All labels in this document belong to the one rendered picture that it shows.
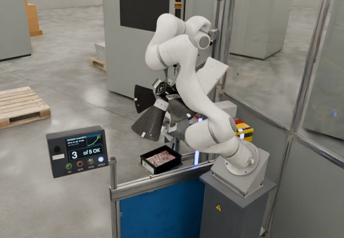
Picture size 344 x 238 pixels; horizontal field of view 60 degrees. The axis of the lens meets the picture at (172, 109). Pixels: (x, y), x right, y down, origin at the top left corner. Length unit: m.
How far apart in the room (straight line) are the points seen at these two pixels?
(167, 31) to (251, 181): 0.85
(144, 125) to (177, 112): 0.30
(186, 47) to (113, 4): 3.64
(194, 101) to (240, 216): 0.70
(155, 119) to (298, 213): 1.21
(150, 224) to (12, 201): 1.55
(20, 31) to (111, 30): 3.17
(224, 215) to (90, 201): 1.58
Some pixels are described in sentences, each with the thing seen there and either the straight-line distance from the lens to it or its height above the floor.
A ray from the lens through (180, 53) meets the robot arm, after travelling 1.20.
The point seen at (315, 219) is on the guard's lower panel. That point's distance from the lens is 2.32.
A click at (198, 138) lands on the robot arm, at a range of 1.31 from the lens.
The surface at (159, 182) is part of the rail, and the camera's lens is 1.82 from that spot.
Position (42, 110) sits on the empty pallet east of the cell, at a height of 0.12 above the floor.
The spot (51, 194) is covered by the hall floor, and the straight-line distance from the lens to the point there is 3.15.
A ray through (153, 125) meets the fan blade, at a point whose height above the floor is 1.00.
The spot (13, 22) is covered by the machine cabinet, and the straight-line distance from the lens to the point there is 7.52.
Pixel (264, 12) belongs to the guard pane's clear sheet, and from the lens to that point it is 2.34.
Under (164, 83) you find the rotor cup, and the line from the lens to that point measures 2.09.
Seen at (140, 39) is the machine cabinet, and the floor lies 1.03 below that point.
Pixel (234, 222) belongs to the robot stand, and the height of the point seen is 0.79.
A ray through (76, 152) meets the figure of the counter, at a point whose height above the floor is 1.17.
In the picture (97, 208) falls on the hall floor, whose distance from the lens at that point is 2.90.
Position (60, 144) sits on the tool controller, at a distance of 1.46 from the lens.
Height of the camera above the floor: 1.97
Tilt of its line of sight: 25 degrees down
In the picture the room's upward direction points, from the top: 3 degrees clockwise
